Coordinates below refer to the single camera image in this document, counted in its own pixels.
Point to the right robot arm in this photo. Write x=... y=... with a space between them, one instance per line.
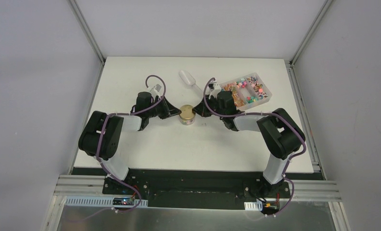
x=282 y=136

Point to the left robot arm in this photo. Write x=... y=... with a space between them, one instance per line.
x=101 y=135

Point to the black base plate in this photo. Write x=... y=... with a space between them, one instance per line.
x=193 y=189

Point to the right slotted cable duct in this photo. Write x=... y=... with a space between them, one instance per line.
x=253 y=206

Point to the clear plastic scoop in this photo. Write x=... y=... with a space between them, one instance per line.
x=189 y=80

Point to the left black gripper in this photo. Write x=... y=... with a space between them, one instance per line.
x=162 y=108

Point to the left slotted cable duct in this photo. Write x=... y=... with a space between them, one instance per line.
x=117 y=202

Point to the compartmented candy tray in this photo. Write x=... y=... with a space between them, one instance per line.
x=248 y=91

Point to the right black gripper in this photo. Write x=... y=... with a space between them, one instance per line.
x=202 y=109

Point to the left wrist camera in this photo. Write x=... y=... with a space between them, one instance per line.
x=156 y=90

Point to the slotted cable duct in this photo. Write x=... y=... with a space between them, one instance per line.
x=117 y=202
x=253 y=206

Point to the wooden jar lid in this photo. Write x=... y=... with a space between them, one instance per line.
x=187 y=112

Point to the clear plastic jar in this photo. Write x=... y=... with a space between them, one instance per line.
x=187 y=120

